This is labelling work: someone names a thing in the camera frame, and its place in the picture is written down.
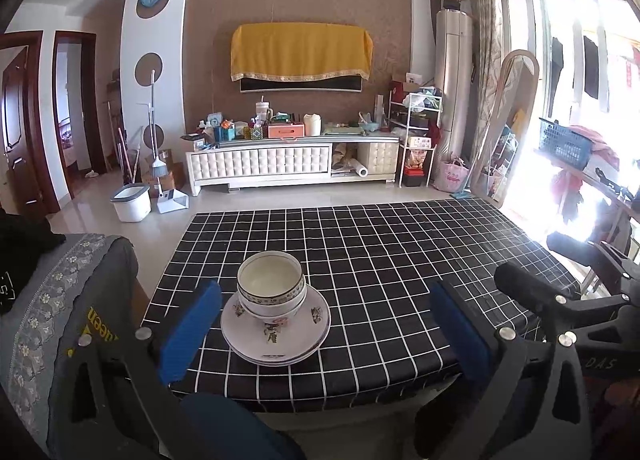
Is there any black television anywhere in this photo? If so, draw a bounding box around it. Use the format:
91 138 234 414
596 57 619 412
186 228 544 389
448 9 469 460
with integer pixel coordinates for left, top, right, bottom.
240 75 366 93

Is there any cardboard box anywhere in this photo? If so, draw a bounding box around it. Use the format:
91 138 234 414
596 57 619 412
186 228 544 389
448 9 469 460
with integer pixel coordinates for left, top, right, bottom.
142 147 187 191

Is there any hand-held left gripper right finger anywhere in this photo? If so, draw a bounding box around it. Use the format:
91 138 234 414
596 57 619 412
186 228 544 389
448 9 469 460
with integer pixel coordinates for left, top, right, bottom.
429 281 596 460

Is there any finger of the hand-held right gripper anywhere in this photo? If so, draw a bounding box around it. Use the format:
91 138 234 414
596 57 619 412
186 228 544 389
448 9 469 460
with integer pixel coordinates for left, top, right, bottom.
495 261 633 328
546 232 640 282

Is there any black checkered tablecloth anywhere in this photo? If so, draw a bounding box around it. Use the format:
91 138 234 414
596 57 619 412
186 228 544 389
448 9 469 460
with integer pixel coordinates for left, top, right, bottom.
140 199 583 413

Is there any plain white bowl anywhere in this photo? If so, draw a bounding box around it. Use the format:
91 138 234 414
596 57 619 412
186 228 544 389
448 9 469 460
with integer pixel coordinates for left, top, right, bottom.
239 285 307 315

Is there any white wire shelf rack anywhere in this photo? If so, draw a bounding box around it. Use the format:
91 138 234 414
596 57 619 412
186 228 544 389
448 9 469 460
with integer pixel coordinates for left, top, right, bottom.
387 85 443 188

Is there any pink bag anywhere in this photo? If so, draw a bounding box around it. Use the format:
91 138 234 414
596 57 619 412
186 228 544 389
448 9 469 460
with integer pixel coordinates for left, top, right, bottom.
432 155 470 192

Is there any hanging dark garment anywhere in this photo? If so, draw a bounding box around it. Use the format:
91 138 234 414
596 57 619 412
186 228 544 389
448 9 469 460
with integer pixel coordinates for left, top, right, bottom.
550 37 565 103
582 35 600 101

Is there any blue plastic basket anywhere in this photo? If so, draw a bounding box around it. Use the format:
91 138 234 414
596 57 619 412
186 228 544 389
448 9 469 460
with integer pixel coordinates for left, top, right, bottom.
538 117 596 171

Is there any wooden standing mirror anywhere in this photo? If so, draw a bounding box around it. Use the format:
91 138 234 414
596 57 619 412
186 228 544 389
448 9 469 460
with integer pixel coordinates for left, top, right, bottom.
467 50 541 206

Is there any dark wooden door frame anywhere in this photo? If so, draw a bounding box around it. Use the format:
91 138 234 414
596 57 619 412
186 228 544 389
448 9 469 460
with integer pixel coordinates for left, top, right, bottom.
52 30 108 201

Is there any grey broom with white handle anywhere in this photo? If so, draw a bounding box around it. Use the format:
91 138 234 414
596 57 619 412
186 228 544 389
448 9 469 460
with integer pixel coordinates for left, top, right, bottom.
147 70 171 178

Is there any white dustpan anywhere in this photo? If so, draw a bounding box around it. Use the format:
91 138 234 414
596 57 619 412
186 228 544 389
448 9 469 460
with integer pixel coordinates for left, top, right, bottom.
156 187 190 214

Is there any white tufted TV cabinet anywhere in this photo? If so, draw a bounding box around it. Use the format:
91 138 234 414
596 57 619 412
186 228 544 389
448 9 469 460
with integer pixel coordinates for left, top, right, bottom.
185 135 401 197

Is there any bear print white plate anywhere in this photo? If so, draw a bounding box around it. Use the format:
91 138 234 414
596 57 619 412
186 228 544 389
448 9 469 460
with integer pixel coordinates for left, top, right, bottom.
220 284 332 363

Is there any black cloth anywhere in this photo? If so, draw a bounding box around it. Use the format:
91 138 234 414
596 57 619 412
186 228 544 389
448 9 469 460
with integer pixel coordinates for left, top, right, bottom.
0 212 66 311

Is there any dark wooden door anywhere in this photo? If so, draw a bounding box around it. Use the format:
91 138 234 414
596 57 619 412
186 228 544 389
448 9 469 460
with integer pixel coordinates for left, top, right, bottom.
0 32 48 216

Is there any blue patterned bowl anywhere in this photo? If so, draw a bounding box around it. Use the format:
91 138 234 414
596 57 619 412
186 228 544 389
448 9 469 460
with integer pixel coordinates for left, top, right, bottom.
236 250 304 302

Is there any white mop bucket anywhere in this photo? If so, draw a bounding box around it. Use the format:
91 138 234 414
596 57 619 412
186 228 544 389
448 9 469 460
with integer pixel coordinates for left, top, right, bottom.
110 183 152 223

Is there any round brown wall panel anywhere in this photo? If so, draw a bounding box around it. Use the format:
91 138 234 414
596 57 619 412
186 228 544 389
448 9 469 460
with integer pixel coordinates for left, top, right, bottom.
142 124 166 151
134 52 164 86
136 0 172 19

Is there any red garment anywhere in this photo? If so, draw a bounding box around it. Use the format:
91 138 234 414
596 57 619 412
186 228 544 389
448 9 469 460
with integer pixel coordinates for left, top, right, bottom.
550 170 583 223

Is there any yellow cloth cover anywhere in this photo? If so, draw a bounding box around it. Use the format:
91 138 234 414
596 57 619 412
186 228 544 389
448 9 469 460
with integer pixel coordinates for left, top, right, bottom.
230 22 374 83

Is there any standing air conditioner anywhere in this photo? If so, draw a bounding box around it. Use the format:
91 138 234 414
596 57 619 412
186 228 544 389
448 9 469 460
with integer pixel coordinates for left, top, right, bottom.
434 9 475 166

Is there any pink clothes pile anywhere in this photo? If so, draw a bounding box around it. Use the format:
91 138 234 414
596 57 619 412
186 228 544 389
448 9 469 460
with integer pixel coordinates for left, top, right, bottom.
570 125 621 171

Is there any pink storage box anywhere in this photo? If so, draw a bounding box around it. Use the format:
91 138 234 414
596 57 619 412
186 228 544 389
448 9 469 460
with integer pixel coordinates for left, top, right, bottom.
267 122 306 139

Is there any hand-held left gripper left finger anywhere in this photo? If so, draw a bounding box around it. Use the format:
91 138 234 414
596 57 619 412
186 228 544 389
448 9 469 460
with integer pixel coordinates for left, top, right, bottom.
50 281 224 460

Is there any patterned beige curtain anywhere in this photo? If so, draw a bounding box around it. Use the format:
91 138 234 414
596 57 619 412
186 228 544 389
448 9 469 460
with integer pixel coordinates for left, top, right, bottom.
465 0 502 176

